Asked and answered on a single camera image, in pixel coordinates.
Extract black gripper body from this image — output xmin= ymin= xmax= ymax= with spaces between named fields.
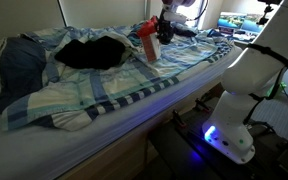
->
xmin=157 ymin=9 xmax=176 ymax=36

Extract red cloth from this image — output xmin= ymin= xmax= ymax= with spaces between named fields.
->
xmin=136 ymin=15 xmax=162 ymax=64

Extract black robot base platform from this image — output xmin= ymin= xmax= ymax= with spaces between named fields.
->
xmin=148 ymin=96 xmax=288 ymax=180

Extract blue plaid blanket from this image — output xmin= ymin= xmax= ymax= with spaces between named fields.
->
xmin=0 ymin=23 xmax=236 ymax=132

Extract black garment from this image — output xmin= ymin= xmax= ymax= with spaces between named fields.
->
xmin=54 ymin=35 xmax=127 ymax=71

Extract monitor with landscape picture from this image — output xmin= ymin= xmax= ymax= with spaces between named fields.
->
xmin=216 ymin=12 xmax=272 ymax=44

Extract red black clamp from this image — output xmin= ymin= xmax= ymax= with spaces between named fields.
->
xmin=193 ymin=95 xmax=212 ymax=113
xmin=171 ymin=109 xmax=187 ymax=130

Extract blue jeans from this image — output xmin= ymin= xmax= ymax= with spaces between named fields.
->
xmin=0 ymin=36 xmax=49 ymax=115

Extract white mattress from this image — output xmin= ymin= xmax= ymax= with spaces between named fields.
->
xmin=0 ymin=39 xmax=244 ymax=180

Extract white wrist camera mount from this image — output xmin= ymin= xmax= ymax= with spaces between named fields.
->
xmin=164 ymin=10 xmax=189 ymax=25

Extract black camera stand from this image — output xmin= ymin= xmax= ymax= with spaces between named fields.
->
xmin=256 ymin=0 xmax=284 ymax=27

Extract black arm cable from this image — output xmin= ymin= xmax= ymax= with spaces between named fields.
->
xmin=243 ymin=42 xmax=288 ymax=126

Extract wooden bed frame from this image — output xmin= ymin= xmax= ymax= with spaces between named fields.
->
xmin=55 ymin=49 xmax=250 ymax=180

